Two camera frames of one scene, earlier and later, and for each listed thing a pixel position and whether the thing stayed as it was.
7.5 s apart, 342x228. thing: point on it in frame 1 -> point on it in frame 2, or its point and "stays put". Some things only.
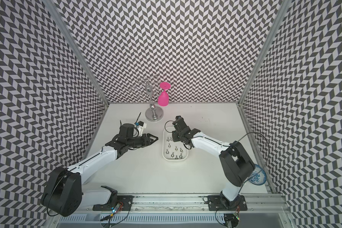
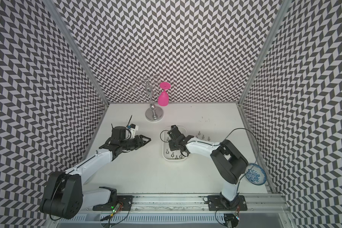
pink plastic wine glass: (163, 96) stays put
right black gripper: (175, 137) -> (171, 144)
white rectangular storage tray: (173, 150) stays put
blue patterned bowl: (258, 176) stays put
